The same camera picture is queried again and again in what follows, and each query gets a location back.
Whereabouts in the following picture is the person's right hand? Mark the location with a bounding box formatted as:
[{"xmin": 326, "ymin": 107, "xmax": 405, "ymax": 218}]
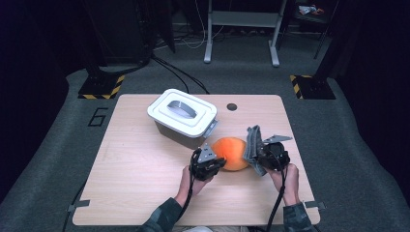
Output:
[{"xmin": 267, "ymin": 162, "xmax": 301, "ymax": 207}]

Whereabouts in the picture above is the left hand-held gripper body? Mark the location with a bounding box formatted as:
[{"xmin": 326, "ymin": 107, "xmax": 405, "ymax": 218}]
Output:
[{"xmin": 190, "ymin": 143, "xmax": 217, "ymax": 182}]

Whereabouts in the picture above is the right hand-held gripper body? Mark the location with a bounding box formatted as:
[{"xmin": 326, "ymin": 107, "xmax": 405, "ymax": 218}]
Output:
[{"xmin": 257, "ymin": 134, "xmax": 294, "ymax": 172}]

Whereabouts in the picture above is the white desk frame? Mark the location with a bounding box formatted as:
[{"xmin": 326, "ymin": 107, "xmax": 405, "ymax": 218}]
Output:
[{"xmin": 203, "ymin": 0, "xmax": 288, "ymax": 68}]

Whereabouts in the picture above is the person's left hand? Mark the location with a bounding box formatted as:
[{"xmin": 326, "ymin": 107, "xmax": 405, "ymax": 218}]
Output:
[{"xmin": 174, "ymin": 166, "xmax": 214, "ymax": 207}]

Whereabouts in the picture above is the grey cloth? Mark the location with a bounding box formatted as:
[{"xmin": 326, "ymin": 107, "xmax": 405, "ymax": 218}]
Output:
[{"xmin": 243, "ymin": 125, "xmax": 269, "ymax": 177}]

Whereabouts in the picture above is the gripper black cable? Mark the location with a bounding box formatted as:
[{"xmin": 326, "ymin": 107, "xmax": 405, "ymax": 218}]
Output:
[
  {"xmin": 178, "ymin": 154, "xmax": 198, "ymax": 223},
  {"xmin": 266, "ymin": 154, "xmax": 289, "ymax": 232}
]

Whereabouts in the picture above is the black cabinet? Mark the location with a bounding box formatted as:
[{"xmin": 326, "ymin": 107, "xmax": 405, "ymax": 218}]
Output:
[{"xmin": 81, "ymin": 0, "xmax": 153, "ymax": 66}]

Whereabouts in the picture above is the black striped stand base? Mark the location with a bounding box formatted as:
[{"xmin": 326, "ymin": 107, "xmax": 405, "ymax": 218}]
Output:
[
  {"xmin": 77, "ymin": 74, "xmax": 126, "ymax": 101},
  {"xmin": 289, "ymin": 74, "xmax": 337, "ymax": 101}
]

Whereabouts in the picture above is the grey tape strip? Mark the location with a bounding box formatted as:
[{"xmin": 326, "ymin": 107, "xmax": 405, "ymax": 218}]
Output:
[
  {"xmin": 67, "ymin": 199, "xmax": 91, "ymax": 213},
  {"xmin": 304, "ymin": 200, "xmax": 326, "ymax": 211}
]

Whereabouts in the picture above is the orange plush toy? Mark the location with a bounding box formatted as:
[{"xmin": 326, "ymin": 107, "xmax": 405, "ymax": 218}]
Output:
[{"xmin": 211, "ymin": 136, "xmax": 250, "ymax": 172}]

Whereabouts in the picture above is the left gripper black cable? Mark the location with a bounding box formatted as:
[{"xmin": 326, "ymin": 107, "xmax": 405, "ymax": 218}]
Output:
[{"xmin": 178, "ymin": 154, "xmax": 198, "ymax": 223}]

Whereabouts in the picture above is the white cable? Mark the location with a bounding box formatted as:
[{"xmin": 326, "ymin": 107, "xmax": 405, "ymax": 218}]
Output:
[{"xmin": 183, "ymin": 0, "xmax": 226, "ymax": 50}]

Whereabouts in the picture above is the thin black hanging cable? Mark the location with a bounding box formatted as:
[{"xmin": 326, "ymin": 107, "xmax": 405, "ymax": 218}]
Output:
[{"xmin": 62, "ymin": 182, "xmax": 87, "ymax": 232}]

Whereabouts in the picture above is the colourful item on shelf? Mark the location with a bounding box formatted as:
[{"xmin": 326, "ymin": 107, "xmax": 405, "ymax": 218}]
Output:
[{"xmin": 299, "ymin": 4, "xmax": 325, "ymax": 16}]

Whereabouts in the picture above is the black floor cable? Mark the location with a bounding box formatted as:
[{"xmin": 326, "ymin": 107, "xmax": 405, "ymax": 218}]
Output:
[
  {"xmin": 154, "ymin": 57, "xmax": 211, "ymax": 96},
  {"xmin": 151, "ymin": 55, "xmax": 190, "ymax": 95}
]

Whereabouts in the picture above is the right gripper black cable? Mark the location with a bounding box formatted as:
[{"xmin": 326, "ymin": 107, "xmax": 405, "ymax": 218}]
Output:
[{"xmin": 266, "ymin": 154, "xmax": 289, "ymax": 232}]

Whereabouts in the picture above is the grey plastic storage box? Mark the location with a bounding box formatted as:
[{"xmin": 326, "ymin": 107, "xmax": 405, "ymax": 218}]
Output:
[{"xmin": 154, "ymin": 120, "xmax": 211, "ymax": 151}]

